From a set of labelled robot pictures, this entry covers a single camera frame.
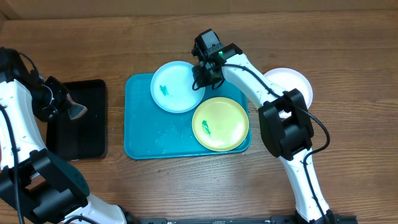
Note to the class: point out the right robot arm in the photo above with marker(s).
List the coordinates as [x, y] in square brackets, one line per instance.
[285, 123]

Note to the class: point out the light blue plate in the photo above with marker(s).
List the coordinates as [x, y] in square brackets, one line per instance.
[172, 87]

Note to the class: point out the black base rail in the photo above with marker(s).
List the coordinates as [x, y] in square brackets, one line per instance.
[275, 219]

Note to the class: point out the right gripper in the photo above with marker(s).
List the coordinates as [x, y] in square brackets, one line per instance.
[200, 83]

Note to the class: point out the dark bow-shaped sponge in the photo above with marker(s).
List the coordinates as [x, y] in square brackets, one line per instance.
[75, 110]

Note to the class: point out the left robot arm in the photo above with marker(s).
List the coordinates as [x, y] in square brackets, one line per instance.
[38, 184]

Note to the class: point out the black plastic tray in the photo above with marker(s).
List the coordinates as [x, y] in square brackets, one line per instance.
[85, 137]

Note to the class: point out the teal plastic tray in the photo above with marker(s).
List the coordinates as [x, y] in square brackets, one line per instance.
[153, 133]

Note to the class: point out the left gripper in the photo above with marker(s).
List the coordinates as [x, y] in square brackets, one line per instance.
[46, 112]

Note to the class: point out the yellow-green plate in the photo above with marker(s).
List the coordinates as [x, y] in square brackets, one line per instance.
[220, 124]

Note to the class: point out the white plate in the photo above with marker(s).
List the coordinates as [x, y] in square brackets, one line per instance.
[290, 79]

